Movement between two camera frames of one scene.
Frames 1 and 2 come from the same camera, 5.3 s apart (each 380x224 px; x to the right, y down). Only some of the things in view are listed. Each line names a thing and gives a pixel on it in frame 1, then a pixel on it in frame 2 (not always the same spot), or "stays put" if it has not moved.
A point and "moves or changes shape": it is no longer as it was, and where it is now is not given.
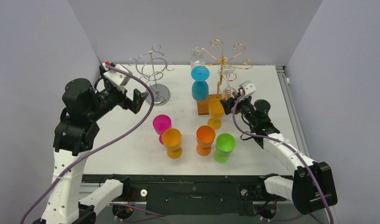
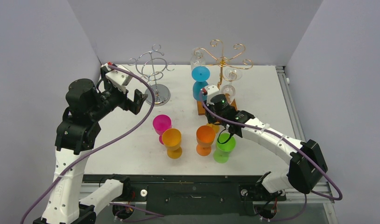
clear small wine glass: (228, 92) moves or changes shape
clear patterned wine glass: (198, 59) stays put
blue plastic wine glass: (200, 88) stays put
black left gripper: (126, 102) stays put
